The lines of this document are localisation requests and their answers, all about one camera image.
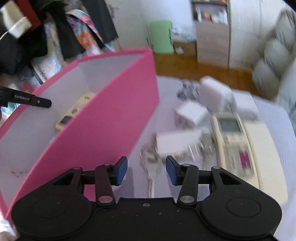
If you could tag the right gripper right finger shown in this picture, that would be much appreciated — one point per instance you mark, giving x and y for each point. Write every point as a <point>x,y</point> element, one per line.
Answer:
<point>189,177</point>

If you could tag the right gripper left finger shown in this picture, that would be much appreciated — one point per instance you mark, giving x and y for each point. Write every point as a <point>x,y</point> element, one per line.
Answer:
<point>103,177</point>

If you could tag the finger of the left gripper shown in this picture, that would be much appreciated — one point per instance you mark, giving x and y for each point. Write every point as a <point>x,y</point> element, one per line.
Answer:
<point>15,96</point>

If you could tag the white power adapter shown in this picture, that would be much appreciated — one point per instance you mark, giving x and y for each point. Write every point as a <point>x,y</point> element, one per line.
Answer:
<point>178,141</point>

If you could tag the silver key bunch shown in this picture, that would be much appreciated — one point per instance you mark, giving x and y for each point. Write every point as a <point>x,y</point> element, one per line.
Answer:
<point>151,163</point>

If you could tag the small white charger cube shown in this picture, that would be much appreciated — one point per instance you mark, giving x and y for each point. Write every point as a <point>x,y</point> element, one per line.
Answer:
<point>190,114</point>

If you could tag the large cream remote control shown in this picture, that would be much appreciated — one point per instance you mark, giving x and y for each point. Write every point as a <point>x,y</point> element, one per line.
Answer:
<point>246,149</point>

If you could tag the pink cardboard box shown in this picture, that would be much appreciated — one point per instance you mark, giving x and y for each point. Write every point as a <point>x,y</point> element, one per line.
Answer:
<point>33,152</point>

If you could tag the yellowed TCL remote control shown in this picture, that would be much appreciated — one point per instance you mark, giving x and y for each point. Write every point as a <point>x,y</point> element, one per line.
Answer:
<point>74,110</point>

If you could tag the white rounded charger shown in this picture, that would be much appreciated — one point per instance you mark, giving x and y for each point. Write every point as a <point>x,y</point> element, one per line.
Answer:
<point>215,95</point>

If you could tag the white charger with prongs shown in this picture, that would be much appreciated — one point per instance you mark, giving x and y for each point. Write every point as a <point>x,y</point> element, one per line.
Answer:
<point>244,105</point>

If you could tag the black hanging garment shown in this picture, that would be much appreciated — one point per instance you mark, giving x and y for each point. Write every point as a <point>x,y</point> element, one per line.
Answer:
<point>23,34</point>

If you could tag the white patterned tablecloth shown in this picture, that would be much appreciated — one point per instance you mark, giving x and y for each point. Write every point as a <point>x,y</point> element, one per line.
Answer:
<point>274,120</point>

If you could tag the cardboard box on floor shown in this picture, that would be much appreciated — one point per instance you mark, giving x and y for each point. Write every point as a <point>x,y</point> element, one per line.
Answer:
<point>186,48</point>

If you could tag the grey puffer jacket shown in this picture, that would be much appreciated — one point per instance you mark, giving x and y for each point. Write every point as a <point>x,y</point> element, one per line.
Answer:
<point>274,72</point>

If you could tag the green folding table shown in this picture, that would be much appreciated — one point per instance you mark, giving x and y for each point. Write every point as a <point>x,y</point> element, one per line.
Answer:
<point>161,40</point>

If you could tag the wooden shelf cabinet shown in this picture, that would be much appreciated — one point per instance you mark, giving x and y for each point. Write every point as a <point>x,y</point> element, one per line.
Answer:
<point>213,34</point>

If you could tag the light wood wardrobe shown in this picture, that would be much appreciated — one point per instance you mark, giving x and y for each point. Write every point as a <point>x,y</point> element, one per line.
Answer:
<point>250,21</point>

